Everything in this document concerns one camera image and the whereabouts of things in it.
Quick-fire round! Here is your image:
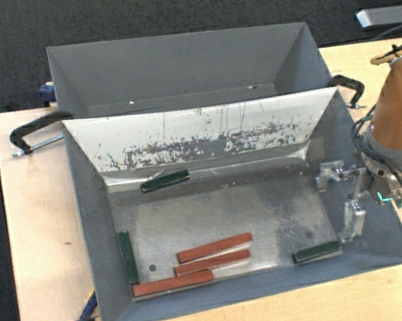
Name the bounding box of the red-brown flat block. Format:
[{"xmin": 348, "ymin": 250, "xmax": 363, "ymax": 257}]
[
  {"xmin": 173, "ymin": 248, "xmax": 253, "ymax": 277},
  {"xmin": 174, "ymin": 232, "xmax": 256, "ymax": 265},
  {"xmin": 130, "ymin": 268, "xmax": 216, "ymax": 299}
]

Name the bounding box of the dark green flat block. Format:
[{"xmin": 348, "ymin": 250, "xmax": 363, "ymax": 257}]
[
  {"xmin": 291, "ymin": 240, "xmax": 344, "ymax": 265},
  {"xmin": 138, "ymin": 169, "xmax": 192, "ymax": 195},
  {"xmin": 117, "ymin": 230, "xmax": 141, "ymax": 287}
]

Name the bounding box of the grey metal bin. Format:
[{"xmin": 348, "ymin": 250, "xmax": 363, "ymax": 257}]
[{"xmin": 45, "ymin": 0, "xmax": 402, "ymax": 321}]

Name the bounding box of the pale wood flat board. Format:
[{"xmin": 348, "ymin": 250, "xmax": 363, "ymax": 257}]
[{"xmin": 0, "ymin": 102, "xmax": 101, "ymax": 321}]

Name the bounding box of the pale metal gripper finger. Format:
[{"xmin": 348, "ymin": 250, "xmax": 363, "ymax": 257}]
[
  {"xmin": 313, "ymin": 158, "xmax": 359, "ymax": 193},
  {"xmin": 333, "ymin": 198, "xmax": 371, "ymax": 244}
]

